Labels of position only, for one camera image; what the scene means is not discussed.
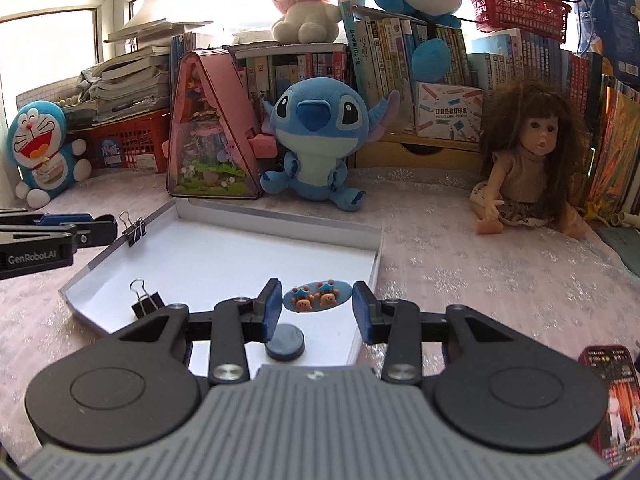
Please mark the blue oval card bear clips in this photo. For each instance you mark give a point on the blue oval card bear clips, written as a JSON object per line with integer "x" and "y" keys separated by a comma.
{"x": 316, "y": 296}

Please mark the blue alien plush toy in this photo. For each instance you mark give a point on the blue alien plush toy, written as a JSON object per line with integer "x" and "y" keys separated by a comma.
{"x": 315, "y": 130}

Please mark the red plastic basket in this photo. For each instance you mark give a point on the red plastic basket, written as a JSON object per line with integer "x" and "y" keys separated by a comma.
{"x": 520, "y": 10}

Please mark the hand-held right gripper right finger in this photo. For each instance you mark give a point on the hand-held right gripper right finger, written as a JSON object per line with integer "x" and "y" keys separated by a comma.
{"x": 364, "y": 315}

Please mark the black round cap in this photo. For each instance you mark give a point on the black round cap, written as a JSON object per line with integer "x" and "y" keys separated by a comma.
{"x": 283, "y": 344}

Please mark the wooden drawer box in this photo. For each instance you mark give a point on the wooden drawer box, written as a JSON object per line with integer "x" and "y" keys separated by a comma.
{"x": 415, "y": 152}

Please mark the pink triangular diorama house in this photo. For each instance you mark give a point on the pink triangular diorama house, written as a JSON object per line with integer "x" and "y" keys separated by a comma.
{"x": 210, "y": 140}

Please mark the black binder clip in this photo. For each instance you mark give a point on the black binder clip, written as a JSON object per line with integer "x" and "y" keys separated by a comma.
{"x": 134, "y": 232}
{"x": 148, "y": 304}

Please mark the pink lace tablecloth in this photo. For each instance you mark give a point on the pink lace tablecloth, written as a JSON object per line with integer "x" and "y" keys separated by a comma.
{"x": 450, "y": 270}

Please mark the stack of papers and booklets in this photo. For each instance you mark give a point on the stack of papers and booklets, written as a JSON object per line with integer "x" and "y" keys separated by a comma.
{"x": 125, "y": 70}

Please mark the white printed cardboard box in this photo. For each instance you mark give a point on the white printed cardboard box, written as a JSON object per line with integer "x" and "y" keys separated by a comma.
{"x": 447, "y": 107}

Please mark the white shallow cardboard box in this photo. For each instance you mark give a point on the white shallow cardboard box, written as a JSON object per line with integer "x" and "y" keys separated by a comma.
{"x": 215, "y": 255}

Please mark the colourful leaning picture books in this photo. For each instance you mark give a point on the colourful leaning picture books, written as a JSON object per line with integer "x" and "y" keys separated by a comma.
{"x": 617, "y": 150}

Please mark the blue printed box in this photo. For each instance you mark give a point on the blue printed box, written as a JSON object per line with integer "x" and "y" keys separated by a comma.
{"x": 610, "y": 20}

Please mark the pink bunny plush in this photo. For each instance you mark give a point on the pink bunny plush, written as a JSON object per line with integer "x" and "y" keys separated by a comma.
{"x": 302, "y": 0}

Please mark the red plastic crate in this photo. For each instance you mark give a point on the red plastic crate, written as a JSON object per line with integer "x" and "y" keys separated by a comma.
{"x": 125, "y": 145}

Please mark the red printed card pack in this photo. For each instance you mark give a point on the red printed card pack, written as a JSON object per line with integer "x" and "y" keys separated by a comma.
{"x": 612, "y": 400}

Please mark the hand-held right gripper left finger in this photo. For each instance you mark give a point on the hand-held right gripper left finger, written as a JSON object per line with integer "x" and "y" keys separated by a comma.
{"x": 272, "y": 310}

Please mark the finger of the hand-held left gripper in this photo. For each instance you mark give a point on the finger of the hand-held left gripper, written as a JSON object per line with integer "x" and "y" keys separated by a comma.
{"x": 65, "y": 220}
{"x": 97, "y": 232}

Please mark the row of shelved books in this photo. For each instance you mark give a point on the row of shelved books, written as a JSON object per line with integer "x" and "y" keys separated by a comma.
{"x": 385, "y": 50}

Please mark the brown haired baby doll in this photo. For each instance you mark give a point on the brown haired baby doll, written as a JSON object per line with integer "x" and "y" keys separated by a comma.
{"x": 530, "y": 160}

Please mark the white plastic fitting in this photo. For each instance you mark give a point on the white plastic fitting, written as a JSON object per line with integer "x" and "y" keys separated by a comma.
{"x": 617, "y": 217}

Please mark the blue robot cat plush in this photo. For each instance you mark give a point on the blue robot cat plush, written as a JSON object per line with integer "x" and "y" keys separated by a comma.
{"x": 40, "y": 145}

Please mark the grey green cloth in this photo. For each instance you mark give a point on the grey green cloth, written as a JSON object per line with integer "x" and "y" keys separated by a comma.
{"x": 620, "y": 250}

